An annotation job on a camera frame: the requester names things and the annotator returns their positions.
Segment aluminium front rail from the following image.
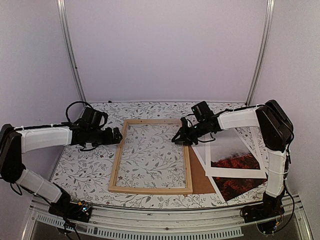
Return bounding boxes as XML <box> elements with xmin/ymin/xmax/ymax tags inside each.
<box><xmin>21</xmin><ymin>195</ymin><xmax>314</xmax><ymax>240</ymax></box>

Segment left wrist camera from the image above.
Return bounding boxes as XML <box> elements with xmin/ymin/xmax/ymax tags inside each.
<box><xmin>79</xmin><ymin>107</ymin><xmax>108</xmax><ymax>130</ymax></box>

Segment left aluminium corner post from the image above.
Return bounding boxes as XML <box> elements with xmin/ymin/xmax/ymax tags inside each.
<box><xmin>56</xmin><ymin>0</ymin><xmax>87</xmax><ymax>102</ymax></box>

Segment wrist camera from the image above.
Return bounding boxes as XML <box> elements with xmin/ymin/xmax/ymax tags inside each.
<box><xmin>79</xmin><ymin>107</ymin><xmax>108</xmax><ymax>130</ymax></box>
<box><xmin>180</xmin><ymin>101</ymin><xmax>215</xmax><ymax>127</ymax></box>

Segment white mat board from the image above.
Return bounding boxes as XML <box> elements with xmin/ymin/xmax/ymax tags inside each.
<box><xmin>205</xmin><ymin>127</ymin><xmax>267</xmax><ymax>179</ymax></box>

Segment clear acrylic glazing sheet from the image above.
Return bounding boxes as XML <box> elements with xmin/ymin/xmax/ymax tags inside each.
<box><xmin>116</xmin><ymin>123</ymin><xmax>186</xmax><ymax>189</ymax></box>

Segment floral patterned table mat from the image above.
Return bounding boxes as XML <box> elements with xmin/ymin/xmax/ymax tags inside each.
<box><xmin>51</xmin><ymin>102</ymin><xmax>267</xmax><ymax>210</ymax></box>

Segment right aluminium corner post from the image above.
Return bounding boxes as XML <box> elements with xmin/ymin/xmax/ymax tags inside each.
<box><xmin>245</xmin><ymin>0</ymin><xmax>275</xmax><ymax>106</ymax></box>

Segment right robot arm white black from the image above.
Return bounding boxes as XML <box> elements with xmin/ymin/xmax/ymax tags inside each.
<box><xmin>171</xmin><ymin>99</ymin><xmax>294</xmax><ymax>218</ymax></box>

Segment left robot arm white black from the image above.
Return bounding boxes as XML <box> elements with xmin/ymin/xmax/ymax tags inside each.
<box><xmin>0</xmin><ymin>123</ymin><xmax>123</xmax><ymax>217</ymax></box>

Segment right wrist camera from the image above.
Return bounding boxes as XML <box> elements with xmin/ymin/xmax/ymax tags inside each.
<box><xmin>180</xmin><ymin>101</ymin><xmax>215</xmax><ymax>127</ymax></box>

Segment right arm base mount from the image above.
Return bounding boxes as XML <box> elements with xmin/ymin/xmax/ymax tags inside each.
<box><xmin>240</xmin><ymin>193</ymin><xmax>285</xmax><ymax>235</ymax></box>

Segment aluminium corner post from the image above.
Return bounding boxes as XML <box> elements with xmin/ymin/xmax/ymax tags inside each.
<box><xmin>56</xmin><ymin>0</ymin><xmax>87</xmax><ymax>102</ymax></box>
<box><xmin>245</xmin><ymin>0</ymin><xmax>275</xmax><ymax>106</ymax></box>

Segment red forest landscape photo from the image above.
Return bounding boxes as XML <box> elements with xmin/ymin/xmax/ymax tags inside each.
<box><xmin>192</xmin><ymin>147</ymin><xmax>266</xmax><ymax>202</ymax></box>

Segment light wooden picture frame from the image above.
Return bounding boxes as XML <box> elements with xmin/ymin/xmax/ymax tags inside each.
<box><xmin>108</xmin><ymin>119</ymin><xmax>193</xmax><ymax>195</ymax></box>

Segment brown backing board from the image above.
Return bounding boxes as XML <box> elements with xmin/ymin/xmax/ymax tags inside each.
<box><xmin>188</xmin><ymin>146</ymin><xmax>216</xmax><ymax>195</ymax></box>

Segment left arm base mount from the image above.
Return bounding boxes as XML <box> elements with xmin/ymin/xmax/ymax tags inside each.
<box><xmin>48</xmin><ymin>192</ymin><xmax>92</xmax><ymax>223</ymax></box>

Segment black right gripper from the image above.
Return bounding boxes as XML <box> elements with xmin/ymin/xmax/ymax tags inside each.
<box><xmin>171</xmin><ymin>120</ymin><xmax>208</xmax><ymax>146</ymax></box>

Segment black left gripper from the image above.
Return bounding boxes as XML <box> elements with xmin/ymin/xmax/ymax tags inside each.
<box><xmin>88</xmin><ymin>127</ymin><xmax>123</xmax><ymax>148</ymax></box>

